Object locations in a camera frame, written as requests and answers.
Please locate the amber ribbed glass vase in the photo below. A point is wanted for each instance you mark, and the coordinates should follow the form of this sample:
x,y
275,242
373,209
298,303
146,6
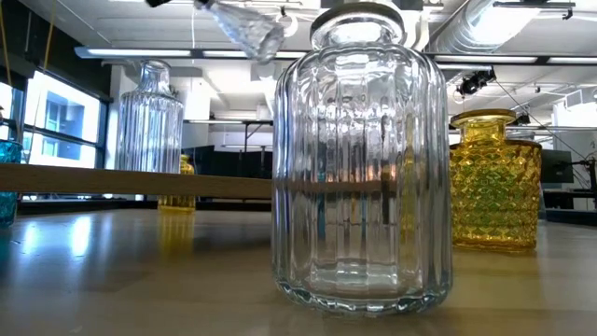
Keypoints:
x,y
177,203

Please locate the black aluminium table frame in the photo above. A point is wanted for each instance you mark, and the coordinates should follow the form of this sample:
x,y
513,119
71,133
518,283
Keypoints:
x,y
93,205

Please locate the bright window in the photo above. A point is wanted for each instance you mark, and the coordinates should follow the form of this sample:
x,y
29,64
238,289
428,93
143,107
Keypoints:
x,y
60,121

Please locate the silver ventilation duct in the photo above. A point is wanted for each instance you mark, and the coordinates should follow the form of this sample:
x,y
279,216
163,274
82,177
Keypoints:
x,y
490,23

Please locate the amber diamond-pattern glass jar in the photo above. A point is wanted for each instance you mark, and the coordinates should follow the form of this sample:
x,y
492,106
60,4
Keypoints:
x,y
494,186

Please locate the black computer monitor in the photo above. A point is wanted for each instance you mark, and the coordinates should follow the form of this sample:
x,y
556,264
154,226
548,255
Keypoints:
x,y
555,165

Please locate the large clear fluted glass jar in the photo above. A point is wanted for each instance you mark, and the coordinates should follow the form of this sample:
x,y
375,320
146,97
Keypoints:
x,y
359,186

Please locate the teal lattice-pattern glass vase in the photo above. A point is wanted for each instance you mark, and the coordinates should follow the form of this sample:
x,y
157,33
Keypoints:
x,y
7,210

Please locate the tall clear ribbed glass vase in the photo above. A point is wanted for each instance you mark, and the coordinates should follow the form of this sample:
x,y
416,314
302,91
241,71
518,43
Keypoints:
x,y
149,130

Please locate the clear conical glass bottle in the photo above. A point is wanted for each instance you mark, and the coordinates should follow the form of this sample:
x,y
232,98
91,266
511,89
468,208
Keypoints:
x,y
247,28

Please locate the black ceiling spotlight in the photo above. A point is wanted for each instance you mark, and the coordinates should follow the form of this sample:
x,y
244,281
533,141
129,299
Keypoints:
x,y
476,82

